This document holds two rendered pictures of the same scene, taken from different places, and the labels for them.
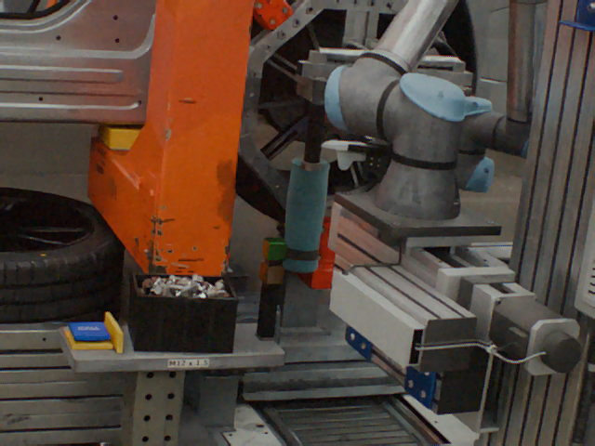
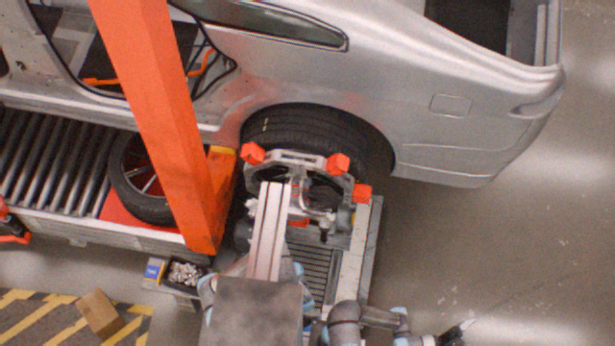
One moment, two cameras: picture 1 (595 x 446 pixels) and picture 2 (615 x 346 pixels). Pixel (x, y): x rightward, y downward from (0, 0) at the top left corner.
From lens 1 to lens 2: 3.21 m
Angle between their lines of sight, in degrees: 52
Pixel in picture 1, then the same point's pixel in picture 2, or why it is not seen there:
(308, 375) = (296, 237)
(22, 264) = (155, 210)
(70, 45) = not seen: hidden behind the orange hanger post
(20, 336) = (150, 237)
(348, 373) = (314, 240)
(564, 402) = not seen: outside the picture
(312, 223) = not seen: hidden behind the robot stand
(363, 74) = (205, 292)
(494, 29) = (405, 150)
